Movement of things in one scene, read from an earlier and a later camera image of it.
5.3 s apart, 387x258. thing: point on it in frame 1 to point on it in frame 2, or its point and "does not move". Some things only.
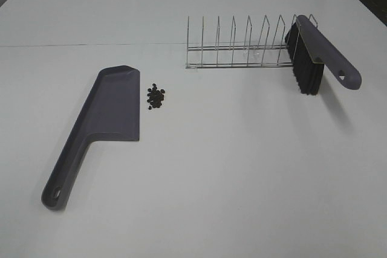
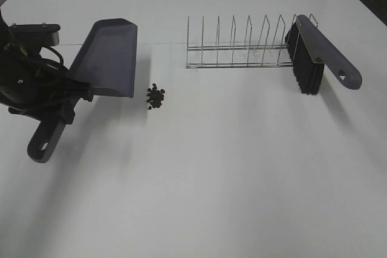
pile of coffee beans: (156, 96) does not move
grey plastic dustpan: (112, 112) to (107, 61)
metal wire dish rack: (246, 55) does not move
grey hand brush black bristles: (310, 50) does not move
